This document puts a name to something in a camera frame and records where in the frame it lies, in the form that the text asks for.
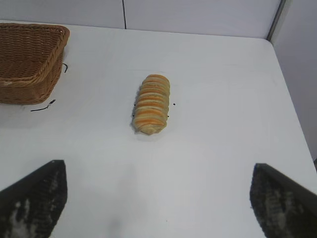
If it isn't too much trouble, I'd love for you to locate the brown wicker basket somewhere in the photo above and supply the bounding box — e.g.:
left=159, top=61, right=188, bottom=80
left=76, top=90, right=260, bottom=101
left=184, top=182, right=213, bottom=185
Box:
left=0, top=22, right=71, bottom=105

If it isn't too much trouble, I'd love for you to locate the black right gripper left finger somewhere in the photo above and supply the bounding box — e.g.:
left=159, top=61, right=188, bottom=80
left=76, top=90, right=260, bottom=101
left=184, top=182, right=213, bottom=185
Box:
left=0, top=159, right=68, bottom=238

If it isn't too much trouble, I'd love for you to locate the long striped bread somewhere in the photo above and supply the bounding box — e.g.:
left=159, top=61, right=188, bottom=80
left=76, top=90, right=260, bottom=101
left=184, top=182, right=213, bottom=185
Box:
left=131, top=74, right=171, bottom=136

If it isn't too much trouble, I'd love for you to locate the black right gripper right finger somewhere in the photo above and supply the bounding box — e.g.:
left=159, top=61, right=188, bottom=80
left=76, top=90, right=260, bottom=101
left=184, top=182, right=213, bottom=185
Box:
left=249, top=163, right=317, bottom=238

